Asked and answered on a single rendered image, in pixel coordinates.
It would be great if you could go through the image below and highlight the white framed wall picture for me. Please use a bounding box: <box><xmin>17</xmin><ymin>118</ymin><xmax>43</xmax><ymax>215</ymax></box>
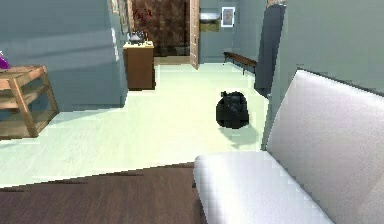
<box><xmin>221</xmin><ymin>6</ymin><xmax>236</xmax><ymax>28</ymax></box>

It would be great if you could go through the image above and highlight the red house plant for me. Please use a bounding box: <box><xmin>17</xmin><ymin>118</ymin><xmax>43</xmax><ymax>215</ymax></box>
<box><xmin>133</xmin><ymin>7</ymin><xmax>153</xmax><ymax>33</ymax></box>

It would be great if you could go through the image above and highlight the brown wooden cabinet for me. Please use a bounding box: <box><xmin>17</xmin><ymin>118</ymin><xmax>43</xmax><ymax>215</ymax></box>
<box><xmin>122</xmin><ymin>41</ymin><xmax>156</xmax><ymax>91</ymax></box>

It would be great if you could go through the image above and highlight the white sofa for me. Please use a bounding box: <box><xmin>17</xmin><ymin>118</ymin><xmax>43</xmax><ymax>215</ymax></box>
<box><xmin>193</xmin><ymin>68</ymin><xmax>384</xmax><ymax>224</ymax></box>

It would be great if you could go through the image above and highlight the light wooden shelf table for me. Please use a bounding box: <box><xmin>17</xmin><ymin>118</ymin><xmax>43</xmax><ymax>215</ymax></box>
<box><xmin>0</xmin><ymin>65</ymin><xmax>60</xmax><ymax>141</ymax></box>

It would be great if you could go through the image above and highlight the dark grey tall panel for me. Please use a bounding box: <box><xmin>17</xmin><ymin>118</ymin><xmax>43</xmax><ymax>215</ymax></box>
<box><xmin>254</xmin><ymin>3</ymin><xmax>287</xmax><ymax>99</ymax></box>

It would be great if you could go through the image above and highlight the light wooden room door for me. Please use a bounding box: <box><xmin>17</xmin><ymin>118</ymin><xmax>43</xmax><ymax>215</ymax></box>
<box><xmin>189</xmin><ymin>0</ymin><xmax>200</xmax><ymax>70</ymax></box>

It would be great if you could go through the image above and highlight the purple vase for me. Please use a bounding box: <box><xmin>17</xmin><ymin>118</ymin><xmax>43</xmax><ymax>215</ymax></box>
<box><xmin>0</xmin><ymin>50</ymin><xmax>11</xmax><ymax>71</ymax></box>

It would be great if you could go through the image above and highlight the silver kettle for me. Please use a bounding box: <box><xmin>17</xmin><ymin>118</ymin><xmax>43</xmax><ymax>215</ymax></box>
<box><xmin>128</xmin><ymin>30</ymin><xmax>147</xmax><ymax>45</ymax></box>

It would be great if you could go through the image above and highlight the long wooden bench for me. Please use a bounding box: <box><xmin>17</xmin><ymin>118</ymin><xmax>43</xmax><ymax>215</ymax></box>
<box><xmin>223</xmin><ymin>51</ymin><xmax>259</xmax><ymax>76</ymax></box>

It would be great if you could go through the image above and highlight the black garbage bag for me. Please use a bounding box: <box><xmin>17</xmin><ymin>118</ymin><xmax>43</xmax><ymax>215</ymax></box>
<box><xmin>215</xmin><ymin>90</ymin><xmax>251</xmax><ymax>130</ymax></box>

